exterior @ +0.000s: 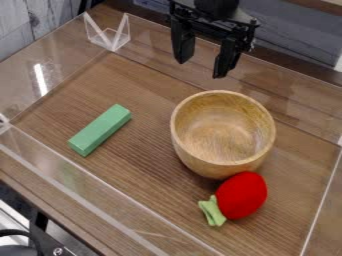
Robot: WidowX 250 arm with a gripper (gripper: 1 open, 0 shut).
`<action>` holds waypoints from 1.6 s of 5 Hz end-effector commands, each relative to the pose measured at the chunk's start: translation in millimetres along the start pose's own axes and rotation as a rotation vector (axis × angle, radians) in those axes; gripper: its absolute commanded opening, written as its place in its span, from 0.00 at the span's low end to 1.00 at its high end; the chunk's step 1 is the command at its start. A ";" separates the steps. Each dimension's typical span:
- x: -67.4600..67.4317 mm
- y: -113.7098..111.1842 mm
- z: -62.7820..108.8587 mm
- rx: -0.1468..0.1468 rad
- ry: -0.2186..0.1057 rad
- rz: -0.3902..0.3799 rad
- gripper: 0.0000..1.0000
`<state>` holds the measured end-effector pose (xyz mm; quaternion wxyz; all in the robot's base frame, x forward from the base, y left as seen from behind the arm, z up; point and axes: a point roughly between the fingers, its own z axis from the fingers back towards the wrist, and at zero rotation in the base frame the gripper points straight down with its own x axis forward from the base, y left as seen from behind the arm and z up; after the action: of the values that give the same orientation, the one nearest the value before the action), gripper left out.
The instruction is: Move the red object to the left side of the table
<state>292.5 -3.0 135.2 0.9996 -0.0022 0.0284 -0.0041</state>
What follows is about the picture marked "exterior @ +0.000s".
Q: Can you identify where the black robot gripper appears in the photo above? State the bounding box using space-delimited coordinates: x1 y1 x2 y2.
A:
170 0 260 79

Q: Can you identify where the clear acrylic tray wall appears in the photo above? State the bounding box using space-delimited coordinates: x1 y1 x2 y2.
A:
0 114 224 256

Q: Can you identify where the green rectangular block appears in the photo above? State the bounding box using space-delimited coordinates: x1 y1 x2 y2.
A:
69 104 132 157

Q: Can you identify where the black cable under table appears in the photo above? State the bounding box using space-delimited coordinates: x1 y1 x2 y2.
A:
0 228 46 256

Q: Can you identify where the light wooden bowl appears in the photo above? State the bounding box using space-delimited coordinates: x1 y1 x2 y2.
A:
170 90 277 180

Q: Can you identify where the red plush tomato toy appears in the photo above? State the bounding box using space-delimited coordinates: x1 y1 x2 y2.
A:
198 171 269 227

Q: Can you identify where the black table leg bracket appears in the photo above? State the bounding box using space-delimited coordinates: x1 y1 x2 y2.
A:
30 210 78 256

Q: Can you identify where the clear acrylic corner bracket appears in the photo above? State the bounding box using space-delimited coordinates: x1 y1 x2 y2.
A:
83 13 132 52

